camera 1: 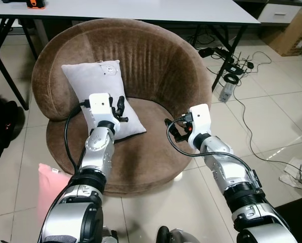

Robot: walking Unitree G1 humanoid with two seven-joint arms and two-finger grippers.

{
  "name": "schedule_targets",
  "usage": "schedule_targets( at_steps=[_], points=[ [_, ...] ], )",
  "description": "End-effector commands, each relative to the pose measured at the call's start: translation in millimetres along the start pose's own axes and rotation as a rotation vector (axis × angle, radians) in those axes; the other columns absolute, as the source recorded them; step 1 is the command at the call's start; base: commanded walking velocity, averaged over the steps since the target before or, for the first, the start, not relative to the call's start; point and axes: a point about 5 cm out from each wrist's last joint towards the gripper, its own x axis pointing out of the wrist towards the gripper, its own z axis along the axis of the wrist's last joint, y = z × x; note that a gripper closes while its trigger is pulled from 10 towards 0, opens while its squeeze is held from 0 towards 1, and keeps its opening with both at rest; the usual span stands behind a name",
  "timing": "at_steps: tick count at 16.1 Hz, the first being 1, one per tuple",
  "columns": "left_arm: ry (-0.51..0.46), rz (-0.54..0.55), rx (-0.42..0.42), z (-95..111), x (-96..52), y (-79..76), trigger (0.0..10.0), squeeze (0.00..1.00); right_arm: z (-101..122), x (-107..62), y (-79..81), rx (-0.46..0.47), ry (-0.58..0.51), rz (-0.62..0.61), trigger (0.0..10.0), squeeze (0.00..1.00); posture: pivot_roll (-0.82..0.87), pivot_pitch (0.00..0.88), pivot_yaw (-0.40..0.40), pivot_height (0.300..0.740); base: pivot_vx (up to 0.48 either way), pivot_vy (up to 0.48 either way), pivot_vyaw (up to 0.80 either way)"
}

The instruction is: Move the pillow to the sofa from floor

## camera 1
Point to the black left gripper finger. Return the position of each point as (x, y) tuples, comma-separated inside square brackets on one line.
[(122, 105)]

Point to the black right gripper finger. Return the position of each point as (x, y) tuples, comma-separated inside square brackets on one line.
[(175, 135), (170, 123)]

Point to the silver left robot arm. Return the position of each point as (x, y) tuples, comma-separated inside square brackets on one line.
[(97, 152)]

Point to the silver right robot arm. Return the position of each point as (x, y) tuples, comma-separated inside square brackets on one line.
[(226, 169)]

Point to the grey little bear pillow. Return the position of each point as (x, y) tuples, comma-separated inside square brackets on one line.
[(97, 81)]

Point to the brown round velvet sofa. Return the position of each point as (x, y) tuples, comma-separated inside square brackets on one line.
[(156, 66)]

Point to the black floor mat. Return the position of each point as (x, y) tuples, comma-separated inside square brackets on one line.
[(297, 223)]

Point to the small grey electronic device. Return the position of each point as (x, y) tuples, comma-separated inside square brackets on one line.
[(225, 93)]

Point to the black power adapter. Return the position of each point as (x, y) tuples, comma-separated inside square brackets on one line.
[(207, 51)]

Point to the black device with antennas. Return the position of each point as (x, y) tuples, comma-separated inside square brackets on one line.
[(235, 68)]

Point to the white table with black legs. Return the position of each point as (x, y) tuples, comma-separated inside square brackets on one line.
[(140, 10)]

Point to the white crumpled cloth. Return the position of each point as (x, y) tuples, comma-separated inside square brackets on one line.
[(297, 172)]

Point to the silver left robot leg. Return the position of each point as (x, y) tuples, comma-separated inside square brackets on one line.
[(110, 237)]

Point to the orange and black tool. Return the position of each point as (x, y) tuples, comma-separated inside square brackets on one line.
[(36, 4)]

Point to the brown cardboard box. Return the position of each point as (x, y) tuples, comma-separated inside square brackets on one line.
[(292, 35)]

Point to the white drawer cabinet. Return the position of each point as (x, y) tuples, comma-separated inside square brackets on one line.
[(279, 14)]

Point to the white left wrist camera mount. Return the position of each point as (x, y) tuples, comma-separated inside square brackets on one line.
[(100, 106)]

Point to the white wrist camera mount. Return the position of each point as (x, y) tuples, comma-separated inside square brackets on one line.
[(200, 119), (100, 106)]

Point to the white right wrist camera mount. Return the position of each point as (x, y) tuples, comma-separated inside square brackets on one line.
[(200, 119)]

